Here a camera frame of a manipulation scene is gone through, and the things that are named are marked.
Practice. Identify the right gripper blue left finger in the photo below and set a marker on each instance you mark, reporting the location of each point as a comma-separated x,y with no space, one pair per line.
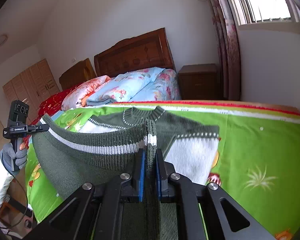
138,176

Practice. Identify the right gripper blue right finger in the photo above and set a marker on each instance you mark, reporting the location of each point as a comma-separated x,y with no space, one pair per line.
165,191

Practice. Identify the green and white knit sweater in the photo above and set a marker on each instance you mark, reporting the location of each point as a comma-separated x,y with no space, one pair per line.
106,146

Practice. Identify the left gloved hand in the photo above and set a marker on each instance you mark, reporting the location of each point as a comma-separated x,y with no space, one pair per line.
13,161

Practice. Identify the red bedding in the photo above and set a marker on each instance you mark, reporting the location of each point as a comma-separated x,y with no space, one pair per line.
53,104

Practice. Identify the light wooden wardrobe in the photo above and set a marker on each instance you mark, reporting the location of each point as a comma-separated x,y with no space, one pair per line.
32,86

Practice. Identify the pink floral quilt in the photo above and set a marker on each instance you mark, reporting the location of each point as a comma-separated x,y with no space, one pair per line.
78,97

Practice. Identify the blue floral quilt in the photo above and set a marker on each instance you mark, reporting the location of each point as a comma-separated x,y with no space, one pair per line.
150,84

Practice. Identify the small wooden headboard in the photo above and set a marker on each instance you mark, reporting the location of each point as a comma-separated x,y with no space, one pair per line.
81,72

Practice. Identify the round ceiling lamp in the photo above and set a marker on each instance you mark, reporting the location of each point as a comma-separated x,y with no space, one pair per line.
3,39

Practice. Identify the dark wooden nightstand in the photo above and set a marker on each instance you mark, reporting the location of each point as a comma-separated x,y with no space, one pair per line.
200,82

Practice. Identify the green cartoon bed sheet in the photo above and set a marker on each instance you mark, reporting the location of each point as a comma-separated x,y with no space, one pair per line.
257,160

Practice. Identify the large wooden headboard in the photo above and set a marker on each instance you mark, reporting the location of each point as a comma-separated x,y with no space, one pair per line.
144,51

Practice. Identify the red floral curtain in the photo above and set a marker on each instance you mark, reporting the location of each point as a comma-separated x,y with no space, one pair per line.
223,18

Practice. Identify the barred window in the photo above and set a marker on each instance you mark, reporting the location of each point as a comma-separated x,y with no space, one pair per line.
265,11

